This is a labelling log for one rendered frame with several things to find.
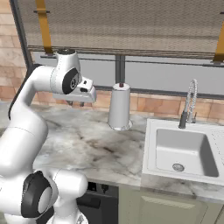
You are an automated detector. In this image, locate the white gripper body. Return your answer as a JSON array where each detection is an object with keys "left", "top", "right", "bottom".
[{"left": 52, "top": 86, "right": 97, "bottom": 104}]

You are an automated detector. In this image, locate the white paper towel roll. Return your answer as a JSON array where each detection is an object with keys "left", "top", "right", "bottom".
[{"left": 107, "top": 82, "right": 133, "bottom": 132}]

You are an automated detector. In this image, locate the grey framed window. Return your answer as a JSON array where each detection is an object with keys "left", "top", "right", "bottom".
[{"left": 9, "top": 0, "right": 224, "bottom": 97}]

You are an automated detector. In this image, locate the beige woven window blind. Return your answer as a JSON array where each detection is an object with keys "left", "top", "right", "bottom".
[{"left": 17, "top": 0, "right": 224, "bottom": 60}]

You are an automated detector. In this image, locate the black dishwasher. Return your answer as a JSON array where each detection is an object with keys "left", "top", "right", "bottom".
[{"left": 76, "top": 181, "right": 120, "bottom": 224}]

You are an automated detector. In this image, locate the silver spring tap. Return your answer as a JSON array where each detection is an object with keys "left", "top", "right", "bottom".
[{"left": 178, "top": 78, "right": 199, "bottom": 130}]

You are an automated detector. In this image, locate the white sink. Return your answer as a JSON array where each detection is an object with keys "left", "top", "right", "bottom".
[{"left": 141, "top": 117, "right": 224, "bottom": 186}]

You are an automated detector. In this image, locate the pale green cupboard door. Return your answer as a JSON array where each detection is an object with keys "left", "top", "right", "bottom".
[{"left": 136, "top": 194, "right": 210, "bottom": 224}]

